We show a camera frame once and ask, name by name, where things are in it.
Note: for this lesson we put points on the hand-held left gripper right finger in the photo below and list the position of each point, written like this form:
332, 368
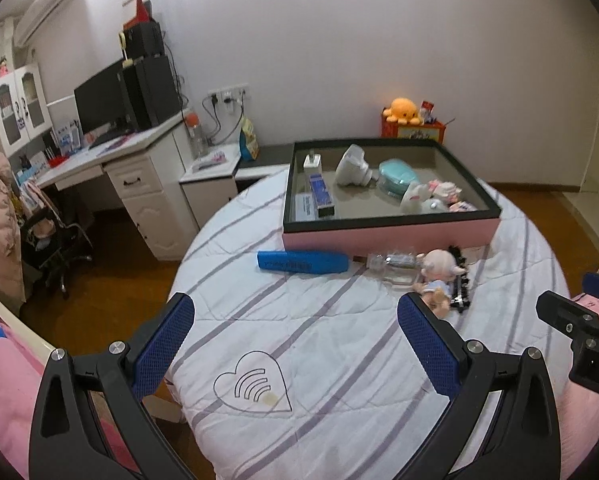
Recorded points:
429, 347

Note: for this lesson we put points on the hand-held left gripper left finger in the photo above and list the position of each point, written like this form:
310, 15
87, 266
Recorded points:
162, 347

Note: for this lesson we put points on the pink box with black rim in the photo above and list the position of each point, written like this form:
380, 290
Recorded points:
379, 235

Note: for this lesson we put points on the pink white plush toy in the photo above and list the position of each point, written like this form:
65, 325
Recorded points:
414, 197

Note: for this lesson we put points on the teal round container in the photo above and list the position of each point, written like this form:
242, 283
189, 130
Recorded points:
397, 175

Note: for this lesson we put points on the pink quilt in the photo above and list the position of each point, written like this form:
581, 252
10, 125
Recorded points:
589, 435

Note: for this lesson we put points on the pink haired doll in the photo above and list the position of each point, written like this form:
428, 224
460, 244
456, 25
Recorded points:
439, 262

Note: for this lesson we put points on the striped white bed sheet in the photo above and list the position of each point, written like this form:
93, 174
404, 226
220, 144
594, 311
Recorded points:
329, 335

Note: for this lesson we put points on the small pink white packet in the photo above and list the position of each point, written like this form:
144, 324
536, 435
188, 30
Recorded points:
462, 205

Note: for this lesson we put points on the black office chair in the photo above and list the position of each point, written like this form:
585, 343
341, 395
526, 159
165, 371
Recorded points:
54, 240

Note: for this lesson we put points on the blue oblong case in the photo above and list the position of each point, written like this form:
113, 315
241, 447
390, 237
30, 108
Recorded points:
299, 262

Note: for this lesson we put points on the white desk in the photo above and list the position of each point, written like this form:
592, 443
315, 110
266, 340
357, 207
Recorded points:
144, 190

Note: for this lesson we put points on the white side cabinet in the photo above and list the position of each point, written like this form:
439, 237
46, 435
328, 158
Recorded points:
209, 195

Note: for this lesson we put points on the pink blanket with blue patch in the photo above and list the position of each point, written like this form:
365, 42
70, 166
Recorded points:
4, 390

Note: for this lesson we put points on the blue white carton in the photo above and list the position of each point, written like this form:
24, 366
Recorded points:
322, 195

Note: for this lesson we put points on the white flat carton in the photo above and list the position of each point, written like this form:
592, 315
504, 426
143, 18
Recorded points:
303, 207

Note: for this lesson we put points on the pink blue packet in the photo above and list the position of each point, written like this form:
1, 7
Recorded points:
210, 160

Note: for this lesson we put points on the pink padded coat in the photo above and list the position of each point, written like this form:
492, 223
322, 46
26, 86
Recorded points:
2, 230

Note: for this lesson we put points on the red storage box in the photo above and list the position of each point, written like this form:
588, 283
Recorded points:
419, 132

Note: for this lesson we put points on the red capped clear bottle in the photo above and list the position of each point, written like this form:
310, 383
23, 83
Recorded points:
197, 135

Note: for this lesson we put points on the black keyboard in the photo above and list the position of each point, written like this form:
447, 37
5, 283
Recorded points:
107, 139

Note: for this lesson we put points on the dark topped nightstand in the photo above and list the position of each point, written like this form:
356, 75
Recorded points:
272, 152

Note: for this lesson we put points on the yellow snack bag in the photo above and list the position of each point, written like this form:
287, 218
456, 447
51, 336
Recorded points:
249, 140

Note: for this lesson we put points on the blue white desk boxes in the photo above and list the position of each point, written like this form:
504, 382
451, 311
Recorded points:
67, 137

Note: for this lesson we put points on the red white items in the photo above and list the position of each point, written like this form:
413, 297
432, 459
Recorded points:
428, 110

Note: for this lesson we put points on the orange octopus plush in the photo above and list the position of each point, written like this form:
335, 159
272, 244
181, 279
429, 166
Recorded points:
402, 110

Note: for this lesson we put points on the black computer tower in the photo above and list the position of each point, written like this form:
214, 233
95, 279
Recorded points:
152, 92

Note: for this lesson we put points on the black monitor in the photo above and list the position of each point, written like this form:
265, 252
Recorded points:
99, 100

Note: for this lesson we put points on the white glass door cabinet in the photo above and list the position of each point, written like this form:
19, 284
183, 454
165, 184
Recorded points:
17, 110

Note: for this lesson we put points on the small pink figurine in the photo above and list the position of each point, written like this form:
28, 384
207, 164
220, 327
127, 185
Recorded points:
2, 67

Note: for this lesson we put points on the red pointed ornament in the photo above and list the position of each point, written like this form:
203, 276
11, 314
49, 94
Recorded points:
140, 10

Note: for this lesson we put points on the white air conditioner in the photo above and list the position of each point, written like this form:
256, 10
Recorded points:
44, 5

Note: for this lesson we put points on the wall power outlets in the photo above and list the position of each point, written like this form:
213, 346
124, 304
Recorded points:
229, 93

